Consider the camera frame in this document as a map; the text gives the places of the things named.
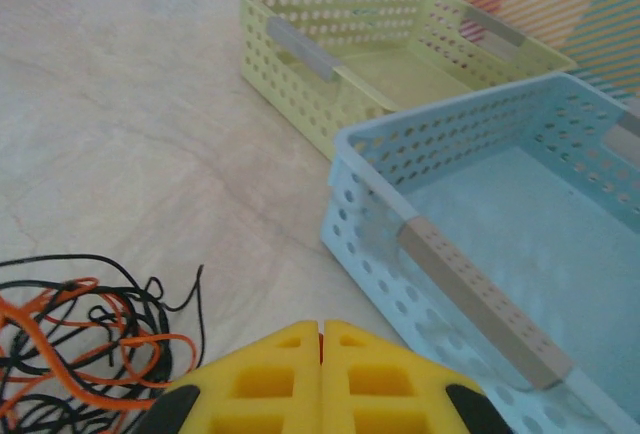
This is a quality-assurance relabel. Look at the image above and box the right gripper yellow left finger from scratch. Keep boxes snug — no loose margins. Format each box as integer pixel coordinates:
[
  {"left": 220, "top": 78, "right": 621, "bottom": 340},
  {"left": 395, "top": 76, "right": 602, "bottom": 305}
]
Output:
[{"left": 132, "top": 320, "right": 324, "bottom": 434}]

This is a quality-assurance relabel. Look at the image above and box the blue perforated plastic basket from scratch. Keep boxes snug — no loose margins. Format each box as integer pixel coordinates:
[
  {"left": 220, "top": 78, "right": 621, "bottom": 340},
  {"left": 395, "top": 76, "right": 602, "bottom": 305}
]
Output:
[{"left": 319, "top": 72, "right": 640, "bottom": 434}]

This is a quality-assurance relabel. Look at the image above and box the green perforated plastic basket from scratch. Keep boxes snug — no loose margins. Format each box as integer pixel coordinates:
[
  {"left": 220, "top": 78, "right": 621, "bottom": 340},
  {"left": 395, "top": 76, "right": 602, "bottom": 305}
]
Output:
[{"left": 238, "top": 0, "right": 579, "bottom": 160}]

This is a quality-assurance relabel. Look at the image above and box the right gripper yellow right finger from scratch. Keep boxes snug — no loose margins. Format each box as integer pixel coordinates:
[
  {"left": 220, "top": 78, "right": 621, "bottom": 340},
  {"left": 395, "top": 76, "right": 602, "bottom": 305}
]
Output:
[{"left": 322, "top": 320, "right": 511, "bottom": 434}]

